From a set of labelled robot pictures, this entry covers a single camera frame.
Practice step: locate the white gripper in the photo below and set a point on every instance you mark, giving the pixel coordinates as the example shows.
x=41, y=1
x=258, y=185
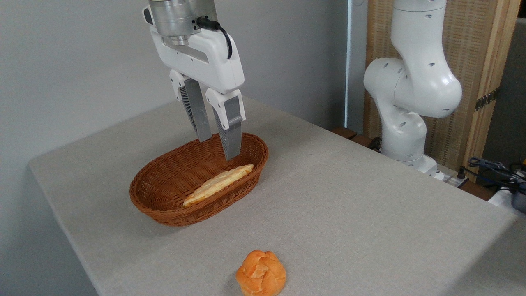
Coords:
x=209, y=61

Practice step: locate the long braided bread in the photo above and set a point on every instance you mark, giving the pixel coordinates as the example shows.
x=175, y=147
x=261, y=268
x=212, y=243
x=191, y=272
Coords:
x=218, y=185

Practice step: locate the round orange bread bun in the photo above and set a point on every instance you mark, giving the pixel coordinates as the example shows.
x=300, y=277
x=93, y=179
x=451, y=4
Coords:
x=261, y=273

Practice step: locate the brown wicker oval basket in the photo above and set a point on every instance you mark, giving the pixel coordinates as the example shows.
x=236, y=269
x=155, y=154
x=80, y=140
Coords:
x=164, y=181

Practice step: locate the brown wooden base board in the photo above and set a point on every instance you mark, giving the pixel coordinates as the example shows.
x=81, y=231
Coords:
x=347, y=132

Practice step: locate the black power plug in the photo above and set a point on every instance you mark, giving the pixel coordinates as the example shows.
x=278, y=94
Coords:
x=462, y=172

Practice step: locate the woven wooden folding screen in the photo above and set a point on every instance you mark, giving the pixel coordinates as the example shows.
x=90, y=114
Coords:
x=468, y=41

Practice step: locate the dark metal screen hinge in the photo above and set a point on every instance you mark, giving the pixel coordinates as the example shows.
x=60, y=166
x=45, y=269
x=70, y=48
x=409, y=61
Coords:
x=487, y=99

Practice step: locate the white flat device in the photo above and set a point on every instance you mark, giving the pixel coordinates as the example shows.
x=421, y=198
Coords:
x=499, y=198

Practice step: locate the white vertical post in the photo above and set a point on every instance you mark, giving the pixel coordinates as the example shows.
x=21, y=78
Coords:
x=355, y=61

